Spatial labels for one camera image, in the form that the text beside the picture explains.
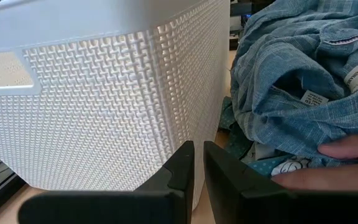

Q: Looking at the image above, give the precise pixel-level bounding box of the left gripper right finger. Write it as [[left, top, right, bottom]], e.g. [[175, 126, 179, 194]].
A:
[[203, 141, 358, 224]]

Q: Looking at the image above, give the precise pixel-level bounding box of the person's hand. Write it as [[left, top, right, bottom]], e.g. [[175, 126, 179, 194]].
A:
[[270, 134, 358, 192]]

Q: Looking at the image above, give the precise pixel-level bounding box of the white printed cloth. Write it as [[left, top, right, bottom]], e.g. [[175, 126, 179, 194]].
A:
[[270, 154, 314, 177]]

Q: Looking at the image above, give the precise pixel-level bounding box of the green dotted cloth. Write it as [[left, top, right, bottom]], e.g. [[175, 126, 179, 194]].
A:
[[218, 95, 255, 160]]

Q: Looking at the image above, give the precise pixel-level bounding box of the white plastic laundry basket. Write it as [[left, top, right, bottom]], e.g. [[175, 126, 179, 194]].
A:
[[0, 0, 231, 211]]

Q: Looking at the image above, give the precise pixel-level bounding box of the teal dotted cloth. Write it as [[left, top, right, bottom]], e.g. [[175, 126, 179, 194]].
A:
[[246, 154, 293, 179]]

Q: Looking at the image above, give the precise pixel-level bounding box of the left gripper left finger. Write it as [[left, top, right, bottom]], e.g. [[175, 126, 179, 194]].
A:
[[17, 140, 196, 224]]

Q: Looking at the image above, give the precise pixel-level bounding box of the white care label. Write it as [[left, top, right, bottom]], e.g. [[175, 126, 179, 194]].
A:
[[300, 90, 330, 107]]

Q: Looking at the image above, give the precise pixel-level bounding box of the blue plaid shirt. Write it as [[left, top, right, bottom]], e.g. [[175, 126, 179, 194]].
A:
[[230, 0, 358, 167]]

